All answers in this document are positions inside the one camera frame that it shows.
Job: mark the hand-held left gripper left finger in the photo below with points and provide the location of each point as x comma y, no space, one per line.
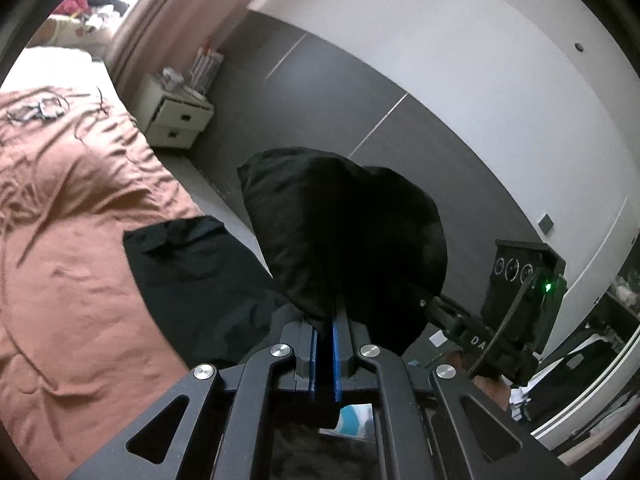
313,355

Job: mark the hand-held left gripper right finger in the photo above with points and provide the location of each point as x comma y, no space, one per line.
337,355

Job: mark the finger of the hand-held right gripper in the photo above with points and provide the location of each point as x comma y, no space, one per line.
442,315

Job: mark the black pants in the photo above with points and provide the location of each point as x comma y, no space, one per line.
340,220

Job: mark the person's right hand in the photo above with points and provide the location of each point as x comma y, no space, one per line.
492,390

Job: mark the teal white object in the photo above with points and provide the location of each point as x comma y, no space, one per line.
356,422

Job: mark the brown blanket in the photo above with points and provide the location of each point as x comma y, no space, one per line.
60,260

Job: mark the white nightstand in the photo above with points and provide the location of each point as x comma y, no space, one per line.
170,115

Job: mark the pink curtain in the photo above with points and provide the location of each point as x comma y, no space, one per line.
165,15

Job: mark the beige duvet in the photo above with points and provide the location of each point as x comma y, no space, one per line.
45,67

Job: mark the pile of clothes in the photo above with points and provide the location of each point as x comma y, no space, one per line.
95,5

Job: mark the grey wall switch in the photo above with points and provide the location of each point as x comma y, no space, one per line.
546,223

